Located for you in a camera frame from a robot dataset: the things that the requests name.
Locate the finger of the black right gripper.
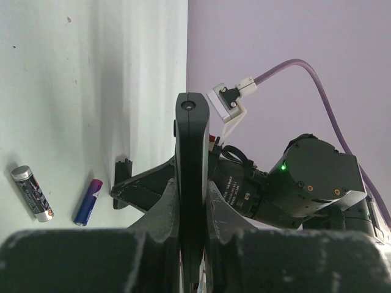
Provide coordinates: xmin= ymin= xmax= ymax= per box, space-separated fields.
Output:
xmin=110 ymin=157 xmax=177 ymax=212

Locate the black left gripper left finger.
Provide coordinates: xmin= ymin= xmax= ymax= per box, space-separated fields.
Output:
xmin=1 ymin=181 xmax=183 ymax=292

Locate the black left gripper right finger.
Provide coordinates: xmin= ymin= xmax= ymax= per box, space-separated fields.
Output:
xmin=205 ymin=182 xmax=390 ymax=292

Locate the black remote battery cover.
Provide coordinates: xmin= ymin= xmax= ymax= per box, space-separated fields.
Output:
xmin=113 ymin=158 xmax=133 ymax=210

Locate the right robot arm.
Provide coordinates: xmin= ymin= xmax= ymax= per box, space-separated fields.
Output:
xmin=111 ymin=134 xmax=386 ymax=239

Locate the purple battery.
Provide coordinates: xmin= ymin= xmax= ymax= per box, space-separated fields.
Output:
xmin=73 ymin=179 xmax=103 ymax=226

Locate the red and black battery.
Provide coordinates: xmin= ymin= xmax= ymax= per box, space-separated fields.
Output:
xmin=11 ymin=165 xmax=54 ymax=223

